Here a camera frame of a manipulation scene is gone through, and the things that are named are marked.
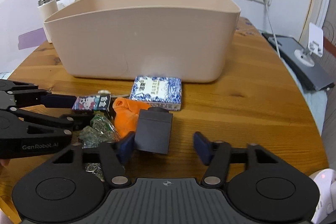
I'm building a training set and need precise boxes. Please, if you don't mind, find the cartoon playing card box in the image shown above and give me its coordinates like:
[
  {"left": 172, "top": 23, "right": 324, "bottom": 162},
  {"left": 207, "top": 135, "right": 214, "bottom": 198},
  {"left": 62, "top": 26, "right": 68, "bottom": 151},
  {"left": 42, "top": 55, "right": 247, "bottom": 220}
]
[{"left": 72, "top": 94, "right": 111, "bottom": 112}]

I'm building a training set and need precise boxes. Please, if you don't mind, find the dark grey small box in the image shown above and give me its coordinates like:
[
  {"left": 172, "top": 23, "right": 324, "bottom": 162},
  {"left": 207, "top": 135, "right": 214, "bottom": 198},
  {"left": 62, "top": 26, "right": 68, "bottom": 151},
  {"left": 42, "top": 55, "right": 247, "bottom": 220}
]
[{"left": 135, "top": 107, "right": 173, "bottom": 155}]

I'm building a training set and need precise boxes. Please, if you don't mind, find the orange cloth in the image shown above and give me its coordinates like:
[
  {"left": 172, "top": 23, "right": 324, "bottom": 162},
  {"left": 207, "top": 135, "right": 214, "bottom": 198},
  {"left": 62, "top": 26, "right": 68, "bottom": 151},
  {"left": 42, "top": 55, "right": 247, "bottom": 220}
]
[{"left": 113, "top": 97, "right": 150, "bottom": 138}]

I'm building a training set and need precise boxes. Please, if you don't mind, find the blue white tissue pack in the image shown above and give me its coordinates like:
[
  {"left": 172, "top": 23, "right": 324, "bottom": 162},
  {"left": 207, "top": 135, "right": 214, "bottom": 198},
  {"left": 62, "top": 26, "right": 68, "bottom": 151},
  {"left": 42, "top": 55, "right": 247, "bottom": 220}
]
[{"left": 129, "top": 76, "right": 182, "bottom": 111}]

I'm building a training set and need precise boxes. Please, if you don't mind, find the cream thermos bottle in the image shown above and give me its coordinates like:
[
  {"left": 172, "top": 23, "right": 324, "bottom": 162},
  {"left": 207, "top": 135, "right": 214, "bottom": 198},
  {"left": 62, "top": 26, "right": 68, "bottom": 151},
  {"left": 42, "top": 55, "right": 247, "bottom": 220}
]
[{"left": 38, "top": 0, "right": 58, "bottom": 43}]

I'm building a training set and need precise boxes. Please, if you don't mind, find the beige plastic storage basket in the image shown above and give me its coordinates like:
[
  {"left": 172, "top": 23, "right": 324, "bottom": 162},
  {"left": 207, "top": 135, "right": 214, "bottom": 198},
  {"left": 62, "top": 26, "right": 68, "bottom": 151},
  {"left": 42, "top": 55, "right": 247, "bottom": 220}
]
[{"left": 45, "top": 0, "right": 241, "bottom": 83}]

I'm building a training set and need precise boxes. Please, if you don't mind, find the grey laptop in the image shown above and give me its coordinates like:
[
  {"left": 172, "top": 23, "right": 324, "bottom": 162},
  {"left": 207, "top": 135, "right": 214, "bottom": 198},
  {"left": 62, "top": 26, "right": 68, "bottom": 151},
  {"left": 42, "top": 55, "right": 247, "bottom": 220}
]
[{"left": 262, "top": 23, "right": 335, "bottom": 91}]

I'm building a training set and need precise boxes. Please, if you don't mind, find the white phone stand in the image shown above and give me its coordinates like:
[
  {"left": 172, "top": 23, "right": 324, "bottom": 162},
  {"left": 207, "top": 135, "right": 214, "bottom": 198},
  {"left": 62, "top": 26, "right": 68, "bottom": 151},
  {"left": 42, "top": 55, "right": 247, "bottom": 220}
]
[{"left": 294, "top": 23, "right": 323, "bottom": 68}]

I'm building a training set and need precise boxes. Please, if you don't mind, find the white charger cable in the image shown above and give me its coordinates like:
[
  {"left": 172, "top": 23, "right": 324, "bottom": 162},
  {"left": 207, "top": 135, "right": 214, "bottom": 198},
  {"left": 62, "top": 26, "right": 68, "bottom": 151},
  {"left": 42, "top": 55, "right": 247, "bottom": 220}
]
[{"left": 261, "top": 0, "right": 282, "bottom": 59}]

